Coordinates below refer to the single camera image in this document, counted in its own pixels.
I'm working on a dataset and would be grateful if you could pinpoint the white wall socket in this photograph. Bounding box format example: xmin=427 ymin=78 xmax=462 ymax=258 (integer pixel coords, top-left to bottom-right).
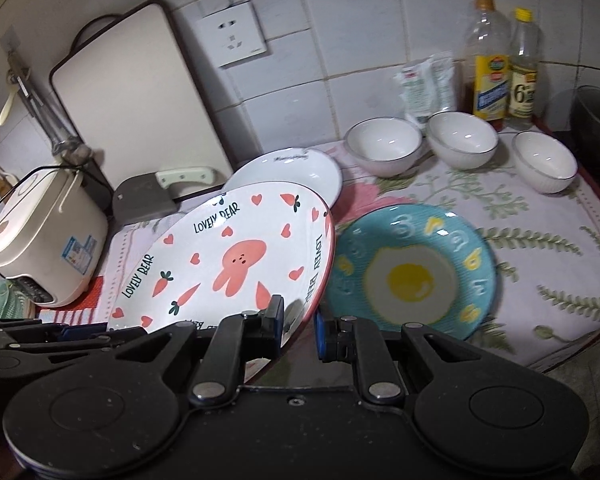
xmin=196 ymin=0 xmax=269 ymax=68

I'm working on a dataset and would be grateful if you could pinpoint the white seasoning bag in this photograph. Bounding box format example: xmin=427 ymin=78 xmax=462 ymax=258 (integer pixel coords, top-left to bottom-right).
xmin=392 ymin=52 xmax=458 ymax=128

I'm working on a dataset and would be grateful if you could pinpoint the green ribbed plastic item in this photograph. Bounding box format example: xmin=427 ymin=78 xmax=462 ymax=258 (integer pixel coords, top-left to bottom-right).
xmin=0 ymin=280 xmax=37 ymax=319

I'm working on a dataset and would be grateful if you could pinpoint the clear wall hook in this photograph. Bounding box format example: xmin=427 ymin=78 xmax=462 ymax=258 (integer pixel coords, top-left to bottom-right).
xmin=1 ymin=30 xmax=34 ymax=57

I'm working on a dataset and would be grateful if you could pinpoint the plain white plate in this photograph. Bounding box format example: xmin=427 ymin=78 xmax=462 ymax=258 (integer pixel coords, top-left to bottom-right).
xmin=221 ymin=147 xmax=343 ymax=211

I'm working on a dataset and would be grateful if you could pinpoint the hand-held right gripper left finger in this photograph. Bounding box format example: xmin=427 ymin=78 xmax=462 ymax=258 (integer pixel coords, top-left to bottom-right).
xmin=107 ymin=296 xmax=286 ymax=408

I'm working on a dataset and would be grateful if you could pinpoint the red striped cloth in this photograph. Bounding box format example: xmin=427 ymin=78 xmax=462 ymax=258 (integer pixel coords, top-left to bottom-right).
xmin=35 ymin=275 xmax=117 ymax=332

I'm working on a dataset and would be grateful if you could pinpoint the hanging cream handled utensil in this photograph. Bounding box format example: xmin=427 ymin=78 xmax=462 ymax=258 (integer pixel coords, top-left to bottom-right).
xmin=0 ymin=77 xmax=20 ymax=127

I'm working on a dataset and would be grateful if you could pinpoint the clear bottle with beige label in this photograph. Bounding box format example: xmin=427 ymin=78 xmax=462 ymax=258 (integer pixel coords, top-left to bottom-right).
xmin=507 ymin=7 xmax=542 ymax=133

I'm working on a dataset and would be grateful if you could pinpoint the floral printed mat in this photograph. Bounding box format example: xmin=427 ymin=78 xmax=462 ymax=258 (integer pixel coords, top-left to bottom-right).
xmin=35 ymin=140 xmax=600 ymax=376

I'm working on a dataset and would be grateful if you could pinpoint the cleaver with cream handle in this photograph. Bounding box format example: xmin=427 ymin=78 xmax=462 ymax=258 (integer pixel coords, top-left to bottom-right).
xmin=111 ymin=166 xmax=216 ymax=223

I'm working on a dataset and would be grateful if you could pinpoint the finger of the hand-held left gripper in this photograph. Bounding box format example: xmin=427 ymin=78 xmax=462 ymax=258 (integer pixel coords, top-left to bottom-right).
xmin=0 ymin=327 xmax=149 ymax=364
xmin=0 ymin=317 xmax=109 ymax=349

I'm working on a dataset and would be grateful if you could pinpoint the cream cutting board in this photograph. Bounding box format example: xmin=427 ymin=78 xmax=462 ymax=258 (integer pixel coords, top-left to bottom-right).
xmin=49 ymin=0 xmax=236 ymax=201

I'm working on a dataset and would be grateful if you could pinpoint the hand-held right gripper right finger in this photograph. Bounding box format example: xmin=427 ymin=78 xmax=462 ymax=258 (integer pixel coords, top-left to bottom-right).
xmin=314 ymin=310 xmax=483 ymax=403

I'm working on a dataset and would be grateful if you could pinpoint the blue fried egg print plate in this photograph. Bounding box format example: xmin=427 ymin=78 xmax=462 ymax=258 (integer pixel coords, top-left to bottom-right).
xmin=325 ymin=204 xmax=498 ymax=341

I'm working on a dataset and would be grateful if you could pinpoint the cream rice cooker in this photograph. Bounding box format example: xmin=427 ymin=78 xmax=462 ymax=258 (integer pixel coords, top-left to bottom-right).
xmin=0 ymin=165 xmax=111 ymax=308

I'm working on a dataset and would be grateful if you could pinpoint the dark metal wok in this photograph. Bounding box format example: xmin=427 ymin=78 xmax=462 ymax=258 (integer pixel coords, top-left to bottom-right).
xmin=570 ymin=85 xmax=600 ymax=161

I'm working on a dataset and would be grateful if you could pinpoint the hanging metal ladle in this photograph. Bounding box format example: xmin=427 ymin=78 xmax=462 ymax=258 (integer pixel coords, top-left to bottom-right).
xmin=10 ymin=55 xmax=96 ymax=166

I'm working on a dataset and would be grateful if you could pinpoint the white bowl with dark rim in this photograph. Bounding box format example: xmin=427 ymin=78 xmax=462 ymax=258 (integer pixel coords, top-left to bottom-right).
xmin=426 ymin=111 xmax=499 ymax=170
xmin=511 ymin=130 xmax=578 ymax=195
xmin=344 ymin=117 xmax=425 ymax=178

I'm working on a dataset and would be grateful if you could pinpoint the white rabbit carrot print plate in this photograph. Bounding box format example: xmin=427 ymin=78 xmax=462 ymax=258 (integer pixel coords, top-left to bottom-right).
xmin=106 ymin=183 xmax=337 ymax=383

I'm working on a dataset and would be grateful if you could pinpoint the oil bottle with yellow label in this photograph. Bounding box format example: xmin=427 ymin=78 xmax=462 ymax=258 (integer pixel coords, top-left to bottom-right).
xmin=462 ymin=0 xmax=512 ymax=133

